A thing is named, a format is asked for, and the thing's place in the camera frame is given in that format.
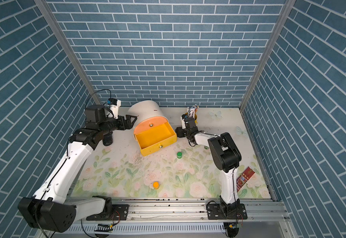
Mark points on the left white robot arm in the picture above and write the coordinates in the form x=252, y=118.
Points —
x=47, y=209

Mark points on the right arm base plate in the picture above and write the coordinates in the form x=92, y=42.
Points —
x=217, y=212

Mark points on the yellow drawer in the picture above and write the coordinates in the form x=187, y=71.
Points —
x=155, y=139

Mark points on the orange top drawer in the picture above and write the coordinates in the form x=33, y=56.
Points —
x=149, y=123

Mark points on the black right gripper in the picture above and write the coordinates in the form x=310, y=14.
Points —
x=179, y=132

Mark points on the pencils in bucket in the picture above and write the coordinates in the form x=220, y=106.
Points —
x=195, y=108

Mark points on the green paint can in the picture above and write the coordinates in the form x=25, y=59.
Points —
x=179, y=155

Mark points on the white round drawer cabinet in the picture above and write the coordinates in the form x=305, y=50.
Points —
x=145, y=110

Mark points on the red card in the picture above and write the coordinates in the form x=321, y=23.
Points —
x=244, y=178

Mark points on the yellow metal bucket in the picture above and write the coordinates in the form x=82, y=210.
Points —
x=194, y=117

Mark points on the blue white pencil box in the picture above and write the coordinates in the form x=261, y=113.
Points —
x=190, y=109

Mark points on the orange paint can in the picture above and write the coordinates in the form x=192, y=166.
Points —
x=156, y=185

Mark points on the aluminium mounting rail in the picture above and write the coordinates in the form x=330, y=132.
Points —
x=193, y=210

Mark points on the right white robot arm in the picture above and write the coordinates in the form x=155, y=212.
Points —
x=226, y=157

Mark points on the black oval case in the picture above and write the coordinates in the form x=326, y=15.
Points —
x=108, y=139

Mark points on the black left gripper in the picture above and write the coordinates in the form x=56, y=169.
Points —
x=128, y=125

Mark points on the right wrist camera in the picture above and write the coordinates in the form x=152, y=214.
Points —
x=184, y=120

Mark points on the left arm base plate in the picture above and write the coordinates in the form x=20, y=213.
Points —
x=115, y=212

